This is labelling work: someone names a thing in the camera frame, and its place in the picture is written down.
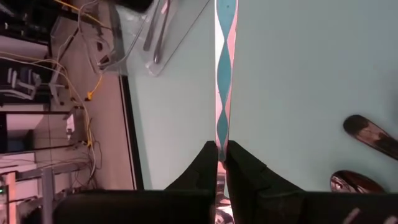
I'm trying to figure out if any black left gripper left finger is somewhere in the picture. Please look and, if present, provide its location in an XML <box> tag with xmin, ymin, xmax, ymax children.
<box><xmin>52</xmin><ymin>140</ymin><xmax>219</xmax><ymax>224</ymax></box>

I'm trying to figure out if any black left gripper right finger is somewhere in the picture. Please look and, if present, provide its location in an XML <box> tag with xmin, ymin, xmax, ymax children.
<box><xmin>225</xmin><ymin>139</ymin><xmax>398</xmax><ymax>224</ymax></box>

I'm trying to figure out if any silver spoon teal-white handle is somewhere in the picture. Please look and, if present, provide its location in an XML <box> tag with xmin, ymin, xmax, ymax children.
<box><xmin>213</xmin><ymin>0</ymin><xmax>239</xmax><ymax>224</ymax></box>
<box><xmin>329</xmin><ymin>169</ymin><xmax>388</xmax><ymax>194</ymax></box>

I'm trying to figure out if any black spoon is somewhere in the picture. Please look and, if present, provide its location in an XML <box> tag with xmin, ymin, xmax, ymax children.
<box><xmin>142</xmin><ymin>0</ymin><xmax>163</xmax><ymax>52</ymax></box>
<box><xmin>343</xmin><ymin>114</ymin><xmax>398</xmax><ymax>161</ymax></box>
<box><xmin>152</xmin><ymin>0</ymin><xmax>172</xmax><ymax>65</ymax></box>

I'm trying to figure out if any clear plastic bin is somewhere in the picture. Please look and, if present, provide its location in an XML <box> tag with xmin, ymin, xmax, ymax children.
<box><xmin>113</xmin><ymin>0</ymin><xmax>215</xmax><ymax>78</ymax></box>

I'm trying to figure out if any black table frame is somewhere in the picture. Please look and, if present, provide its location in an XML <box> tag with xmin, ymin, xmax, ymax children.
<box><xmin>107</xmin><ymin>0</ymin><xmax>146</xmax><ymax>191</ymax></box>

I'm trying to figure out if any yellow extension cable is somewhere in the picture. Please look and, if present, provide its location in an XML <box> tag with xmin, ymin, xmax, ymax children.
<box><xmin>0</xmin><ymin>49</ymin><xmax>105</xmax><ymax>149</ymax></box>

